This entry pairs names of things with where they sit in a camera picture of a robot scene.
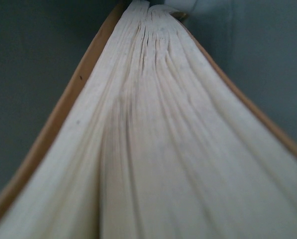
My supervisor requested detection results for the thick book with green cover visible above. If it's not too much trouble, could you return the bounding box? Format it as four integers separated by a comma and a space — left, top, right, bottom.
0, 0, 297, 239

